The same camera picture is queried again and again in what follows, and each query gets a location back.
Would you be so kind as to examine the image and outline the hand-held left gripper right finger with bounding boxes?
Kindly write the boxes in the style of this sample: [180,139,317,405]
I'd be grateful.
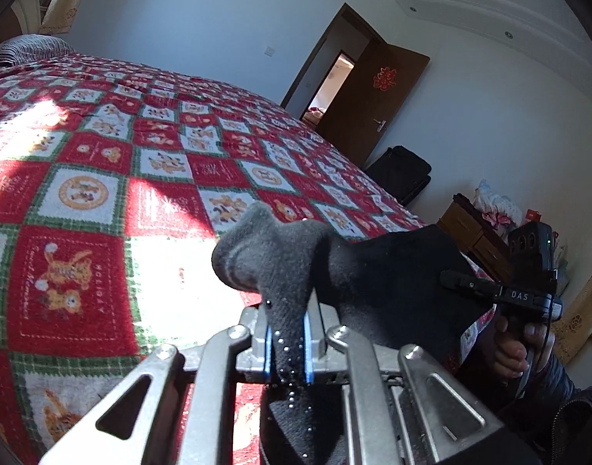
[301,299,506,465]

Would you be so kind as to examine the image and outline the striped pillow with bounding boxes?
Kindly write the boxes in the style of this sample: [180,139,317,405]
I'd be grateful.
[0,34,77,67]

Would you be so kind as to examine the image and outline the person's dark jacket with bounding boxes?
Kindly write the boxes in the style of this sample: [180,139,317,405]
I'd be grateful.
[528,382,592,465]

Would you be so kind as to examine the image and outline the red checkered printed blanket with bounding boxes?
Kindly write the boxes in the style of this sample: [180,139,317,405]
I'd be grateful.
[0,51,496,465]

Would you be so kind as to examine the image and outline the wooden cabinet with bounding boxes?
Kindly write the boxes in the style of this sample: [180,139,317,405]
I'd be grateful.
[436,193,520,278]

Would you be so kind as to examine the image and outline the person's right hand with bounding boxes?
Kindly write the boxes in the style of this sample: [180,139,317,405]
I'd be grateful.
[492,312,551,384]

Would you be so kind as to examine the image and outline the brown door frame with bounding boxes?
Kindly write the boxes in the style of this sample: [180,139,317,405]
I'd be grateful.
[280,2,380,123]

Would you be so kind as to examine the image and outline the person's right forearm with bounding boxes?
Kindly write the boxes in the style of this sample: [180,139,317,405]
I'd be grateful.
[519,344,585,420]

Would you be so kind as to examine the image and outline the red knot door decoration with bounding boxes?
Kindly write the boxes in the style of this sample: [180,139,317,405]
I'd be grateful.
[372,65,399,92]

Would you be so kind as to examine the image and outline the black pants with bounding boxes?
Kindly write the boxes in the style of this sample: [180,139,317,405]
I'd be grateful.
[211,202,496,465]

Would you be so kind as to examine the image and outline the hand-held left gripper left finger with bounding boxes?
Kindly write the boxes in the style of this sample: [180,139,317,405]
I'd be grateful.
[37,307,277,465]

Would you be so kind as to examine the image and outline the black bag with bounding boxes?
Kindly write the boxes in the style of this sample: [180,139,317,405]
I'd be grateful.
[366,145,433,205]

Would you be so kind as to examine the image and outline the white plastic bag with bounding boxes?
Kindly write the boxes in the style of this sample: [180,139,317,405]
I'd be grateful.
[472,179,523,227]

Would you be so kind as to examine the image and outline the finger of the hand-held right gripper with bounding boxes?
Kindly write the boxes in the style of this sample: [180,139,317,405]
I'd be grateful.
[440,270,501,302]

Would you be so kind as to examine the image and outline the brown wooden door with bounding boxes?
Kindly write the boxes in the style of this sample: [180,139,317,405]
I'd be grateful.
[315,41,431,169]

